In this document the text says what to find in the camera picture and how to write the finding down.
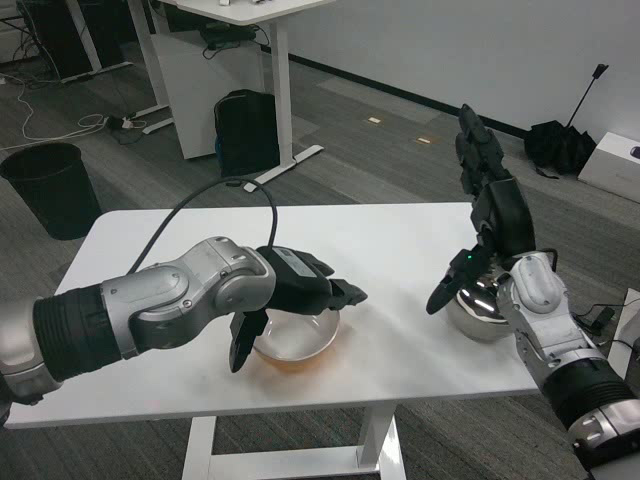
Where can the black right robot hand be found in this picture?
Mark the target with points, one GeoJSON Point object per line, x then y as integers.
{"type": "Point", "coordinates": [507, 215]}

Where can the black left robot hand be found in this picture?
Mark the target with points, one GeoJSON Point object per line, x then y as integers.
{"type": "Point", "coordinates": [300, 285]}

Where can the pale plastic bowl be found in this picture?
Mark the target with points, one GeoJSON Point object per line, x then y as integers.
{"type": "Point", "coordinates": [300, 340]}

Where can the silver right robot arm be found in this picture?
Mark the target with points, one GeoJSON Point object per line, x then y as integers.
{"type": "Point", "coordinates": [540, 300]}

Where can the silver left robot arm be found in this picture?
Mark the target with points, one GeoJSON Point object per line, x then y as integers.
{"type": "Point", "coordinates": [165, 290]}

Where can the shiny steel bowl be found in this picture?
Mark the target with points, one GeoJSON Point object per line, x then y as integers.
{"type": "Point", "coordinates": [475, 320]}

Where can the black folded umbrella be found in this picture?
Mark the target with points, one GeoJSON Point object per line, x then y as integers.
{"type": "Point", "coordinates": [555, 145]}

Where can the white product box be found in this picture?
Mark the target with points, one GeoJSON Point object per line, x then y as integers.
{"type": "Point", "coordinates": [615, 170]}

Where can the black backpack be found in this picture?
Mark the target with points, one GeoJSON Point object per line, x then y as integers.
{"type": "Point", "coordinates": [247, 135]}

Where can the white furniture leg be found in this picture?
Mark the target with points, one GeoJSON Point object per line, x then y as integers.
{"type": "Point", "coordinates": [627, 325]}

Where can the white standing desk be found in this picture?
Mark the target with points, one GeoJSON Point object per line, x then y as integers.
{"type": "Point", "coordinates": [282, 100]}

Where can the white under-desk cabinet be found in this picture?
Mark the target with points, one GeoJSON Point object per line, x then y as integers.
{"type": "Point", "coordinates": [200, 100]}

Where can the black floor power strip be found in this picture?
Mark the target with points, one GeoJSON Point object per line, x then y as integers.
{"type": "Point", "coordinates": [125, 122]}

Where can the black trash bin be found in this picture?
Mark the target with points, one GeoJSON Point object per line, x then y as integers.
{"type": "Point", "coordinates": [55, 195]}

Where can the white desk with cluttered underside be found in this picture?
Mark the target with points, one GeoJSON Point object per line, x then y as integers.
{"type": "Point", "coordinates": [89, 40]}

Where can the white table frame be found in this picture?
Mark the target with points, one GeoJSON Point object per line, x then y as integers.
{"type": "Point", "coordinates": [375, 430]}

